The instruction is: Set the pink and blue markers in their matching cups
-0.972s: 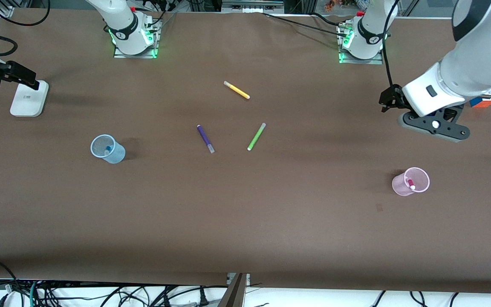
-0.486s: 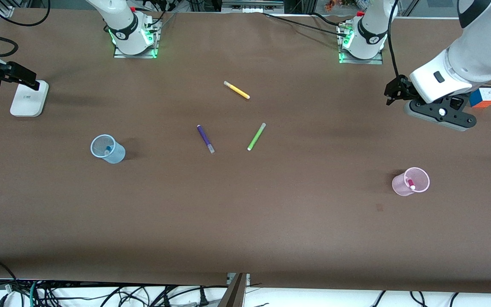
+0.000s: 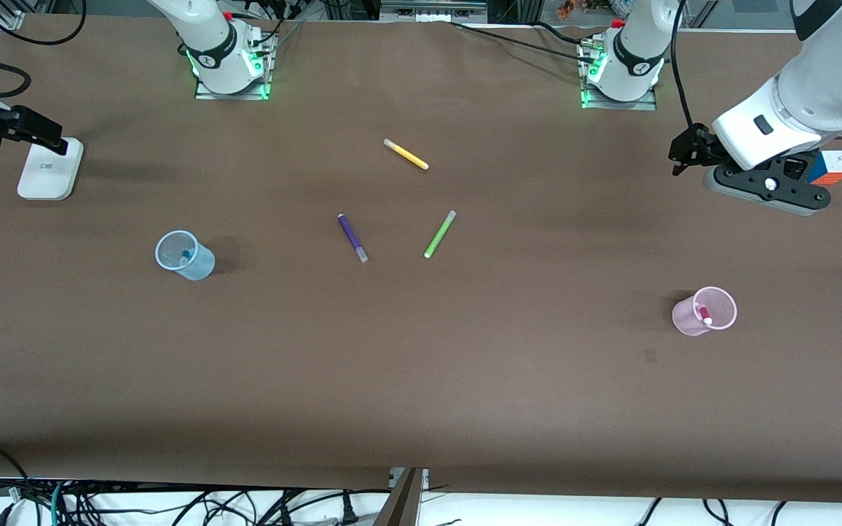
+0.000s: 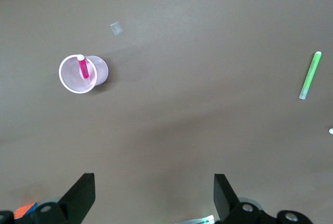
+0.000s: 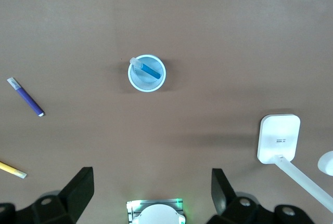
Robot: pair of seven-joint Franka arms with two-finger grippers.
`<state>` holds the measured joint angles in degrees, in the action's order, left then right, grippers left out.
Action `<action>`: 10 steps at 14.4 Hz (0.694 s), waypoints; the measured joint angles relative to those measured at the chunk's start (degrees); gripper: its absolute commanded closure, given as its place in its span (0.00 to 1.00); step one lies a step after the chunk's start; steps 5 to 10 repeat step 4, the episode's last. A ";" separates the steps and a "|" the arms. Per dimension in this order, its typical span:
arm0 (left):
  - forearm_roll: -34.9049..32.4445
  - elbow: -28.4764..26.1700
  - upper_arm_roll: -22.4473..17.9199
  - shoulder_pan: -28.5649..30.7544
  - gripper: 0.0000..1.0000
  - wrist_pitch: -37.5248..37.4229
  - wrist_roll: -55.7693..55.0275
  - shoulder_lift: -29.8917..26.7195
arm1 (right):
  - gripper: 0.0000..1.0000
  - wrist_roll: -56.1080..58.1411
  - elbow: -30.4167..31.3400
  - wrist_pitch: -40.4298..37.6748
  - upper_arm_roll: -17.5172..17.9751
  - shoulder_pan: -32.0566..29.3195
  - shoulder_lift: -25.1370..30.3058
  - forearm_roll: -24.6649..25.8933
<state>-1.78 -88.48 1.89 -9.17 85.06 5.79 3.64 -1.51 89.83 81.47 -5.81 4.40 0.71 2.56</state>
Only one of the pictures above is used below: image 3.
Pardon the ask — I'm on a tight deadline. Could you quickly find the translucent pink plastic cup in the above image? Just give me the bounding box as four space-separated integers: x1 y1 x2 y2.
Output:
672 286 738 337

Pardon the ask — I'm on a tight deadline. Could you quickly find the colourful puzzle cube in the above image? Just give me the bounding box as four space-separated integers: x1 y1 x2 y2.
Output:
806 150 842 186

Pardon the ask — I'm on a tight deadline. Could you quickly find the white rectangular box device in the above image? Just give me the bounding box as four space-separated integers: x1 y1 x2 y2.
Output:
17 137 85 202

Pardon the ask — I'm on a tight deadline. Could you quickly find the green marker pen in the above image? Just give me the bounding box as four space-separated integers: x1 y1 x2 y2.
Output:
423 210 458 260

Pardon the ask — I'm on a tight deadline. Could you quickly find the purple marker pen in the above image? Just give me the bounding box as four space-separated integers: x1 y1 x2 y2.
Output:
337 213 370 264

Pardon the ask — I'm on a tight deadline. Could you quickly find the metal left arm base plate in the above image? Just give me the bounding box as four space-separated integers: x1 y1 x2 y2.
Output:
579 40 658 112

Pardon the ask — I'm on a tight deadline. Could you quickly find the black cable across table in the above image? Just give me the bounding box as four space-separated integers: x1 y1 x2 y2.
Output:
450 20 602 62

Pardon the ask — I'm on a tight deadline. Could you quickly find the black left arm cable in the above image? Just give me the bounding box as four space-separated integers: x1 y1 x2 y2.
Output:
670 0 701 141

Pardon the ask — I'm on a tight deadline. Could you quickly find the yellow marker pen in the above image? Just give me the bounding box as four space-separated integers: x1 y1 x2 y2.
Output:
383 138 431 172

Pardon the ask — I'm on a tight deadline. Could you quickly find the aluminium frame rail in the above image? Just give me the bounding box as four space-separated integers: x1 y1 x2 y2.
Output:
380 0 489 23

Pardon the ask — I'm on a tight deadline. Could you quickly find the metal table bracket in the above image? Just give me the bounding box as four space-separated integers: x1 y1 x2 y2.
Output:
373 468 430 526

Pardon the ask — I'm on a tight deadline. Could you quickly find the black looping cable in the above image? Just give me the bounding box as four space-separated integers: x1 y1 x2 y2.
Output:
0 0 88 49

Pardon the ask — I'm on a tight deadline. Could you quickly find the translucent blue plastic cup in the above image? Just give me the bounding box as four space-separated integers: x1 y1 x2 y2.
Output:
155 230 216 281

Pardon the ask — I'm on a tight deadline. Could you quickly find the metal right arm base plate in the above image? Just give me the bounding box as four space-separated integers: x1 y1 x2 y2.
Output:
194 31 274 102

